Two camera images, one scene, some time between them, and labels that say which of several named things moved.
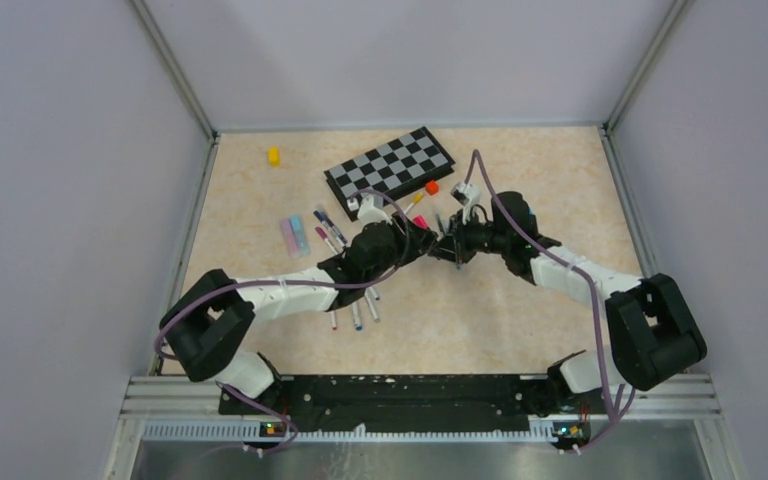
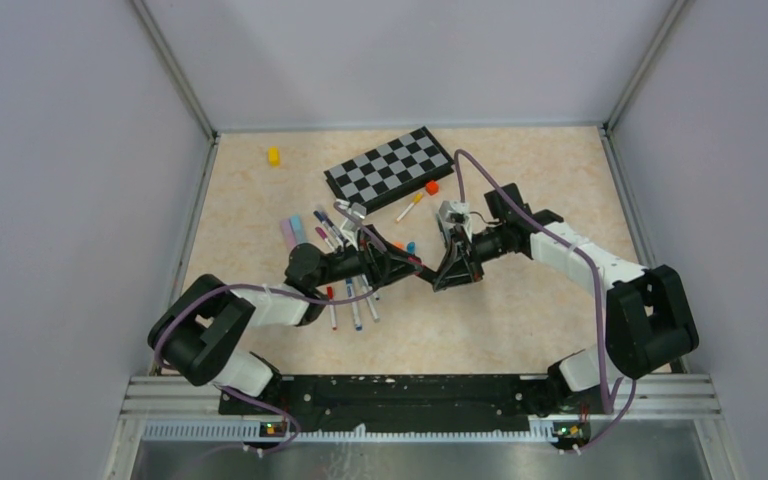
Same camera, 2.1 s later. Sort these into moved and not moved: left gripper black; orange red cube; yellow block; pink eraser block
Moved: left gripper black
Not moved: pink eraser block; orange red cube; yellow block
